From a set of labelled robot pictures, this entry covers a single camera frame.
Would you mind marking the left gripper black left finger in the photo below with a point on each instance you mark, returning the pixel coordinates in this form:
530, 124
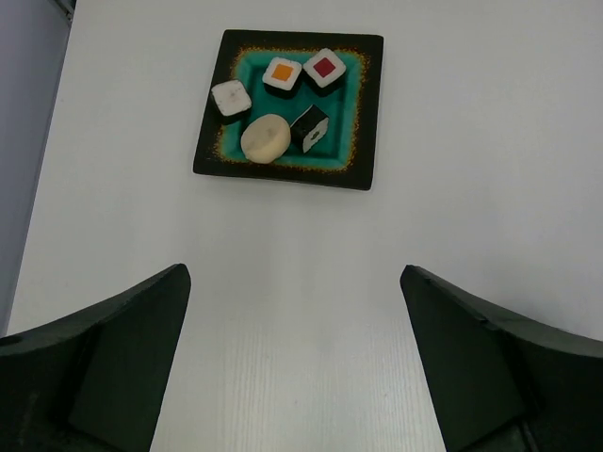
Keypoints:
94, 380

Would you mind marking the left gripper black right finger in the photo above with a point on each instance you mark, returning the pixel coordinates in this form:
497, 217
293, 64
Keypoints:
498, 380

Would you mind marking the round cream rice cake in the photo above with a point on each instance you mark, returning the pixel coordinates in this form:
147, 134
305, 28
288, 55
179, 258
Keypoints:
266, 139

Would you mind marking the green sushi roll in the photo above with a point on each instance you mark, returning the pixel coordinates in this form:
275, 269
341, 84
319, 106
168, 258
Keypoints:
309, 128

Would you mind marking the white sushi roll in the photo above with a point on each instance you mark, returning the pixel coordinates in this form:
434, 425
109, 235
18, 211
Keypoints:
231, 99

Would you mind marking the black teal square plate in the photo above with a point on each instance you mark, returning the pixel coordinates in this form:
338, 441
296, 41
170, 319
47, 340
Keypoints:
344, 157

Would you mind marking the red centre sushi roll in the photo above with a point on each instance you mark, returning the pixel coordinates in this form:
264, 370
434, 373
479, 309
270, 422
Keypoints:
325, 71

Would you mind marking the orange centre sushi roll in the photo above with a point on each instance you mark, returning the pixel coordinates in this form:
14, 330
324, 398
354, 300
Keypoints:
281, 77

